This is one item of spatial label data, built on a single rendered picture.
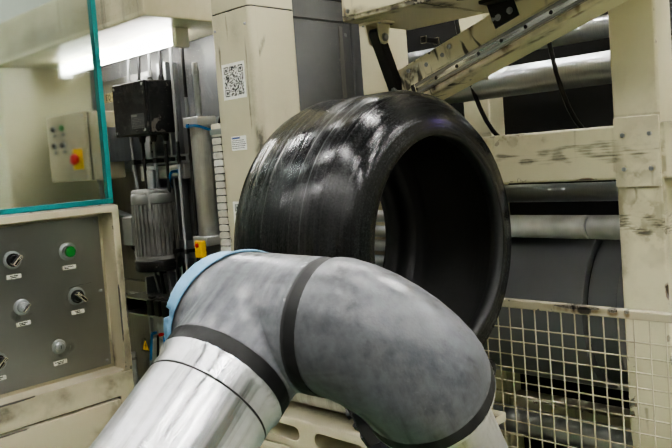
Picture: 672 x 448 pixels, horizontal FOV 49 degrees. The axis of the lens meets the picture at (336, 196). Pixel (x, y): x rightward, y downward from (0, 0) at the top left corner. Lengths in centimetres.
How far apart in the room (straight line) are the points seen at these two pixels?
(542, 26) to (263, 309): 109
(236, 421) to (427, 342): 15
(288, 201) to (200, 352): 63
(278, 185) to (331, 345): 69
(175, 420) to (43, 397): 111
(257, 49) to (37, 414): 87
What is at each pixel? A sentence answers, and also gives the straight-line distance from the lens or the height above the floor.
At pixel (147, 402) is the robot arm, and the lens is 58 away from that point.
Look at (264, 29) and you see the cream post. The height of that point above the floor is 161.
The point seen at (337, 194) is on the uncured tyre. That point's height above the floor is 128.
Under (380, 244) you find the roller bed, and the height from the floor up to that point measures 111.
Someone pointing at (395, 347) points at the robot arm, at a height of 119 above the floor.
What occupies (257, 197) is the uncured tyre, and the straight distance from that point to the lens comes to 125.
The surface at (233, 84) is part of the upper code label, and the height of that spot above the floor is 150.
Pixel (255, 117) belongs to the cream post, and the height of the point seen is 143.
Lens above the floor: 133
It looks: 3 degrees down
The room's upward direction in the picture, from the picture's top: 4 degrees counter-clockwise
